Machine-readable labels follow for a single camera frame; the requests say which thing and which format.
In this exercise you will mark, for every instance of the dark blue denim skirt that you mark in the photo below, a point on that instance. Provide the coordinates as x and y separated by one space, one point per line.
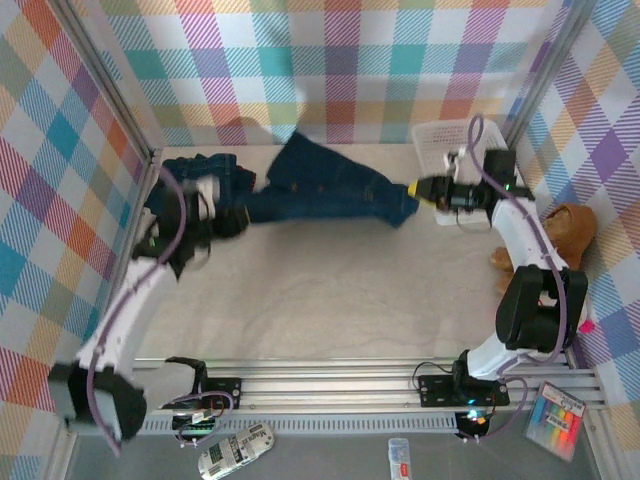
220 167
325 185

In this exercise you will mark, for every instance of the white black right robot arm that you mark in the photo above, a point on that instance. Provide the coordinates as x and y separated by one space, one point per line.
525 235

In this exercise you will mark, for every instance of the white plastic mesh basket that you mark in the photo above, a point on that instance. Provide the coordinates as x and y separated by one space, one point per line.
435 145

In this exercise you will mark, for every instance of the brown teddy bear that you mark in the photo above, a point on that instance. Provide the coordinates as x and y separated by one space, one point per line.
575 235

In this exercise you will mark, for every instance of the white pink plush doll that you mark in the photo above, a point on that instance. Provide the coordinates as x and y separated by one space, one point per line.
587 326

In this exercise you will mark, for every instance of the newspaper print pouch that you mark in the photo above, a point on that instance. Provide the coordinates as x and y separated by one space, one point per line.
235 447

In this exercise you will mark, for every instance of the colourful marker pack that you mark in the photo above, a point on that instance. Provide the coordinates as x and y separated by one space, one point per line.
555 420

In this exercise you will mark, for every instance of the small white red packet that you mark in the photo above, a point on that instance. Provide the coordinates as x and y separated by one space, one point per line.
400 457

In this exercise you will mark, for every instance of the aluminium frame post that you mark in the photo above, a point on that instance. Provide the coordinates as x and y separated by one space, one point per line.
547 70
110 75

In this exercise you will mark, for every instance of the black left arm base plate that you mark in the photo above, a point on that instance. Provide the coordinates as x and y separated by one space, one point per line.
225 387

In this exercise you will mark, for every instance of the aluminium frame rail bed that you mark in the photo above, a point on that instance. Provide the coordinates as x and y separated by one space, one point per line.
325 385

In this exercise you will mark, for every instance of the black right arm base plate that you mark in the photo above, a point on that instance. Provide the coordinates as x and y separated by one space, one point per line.
435 390

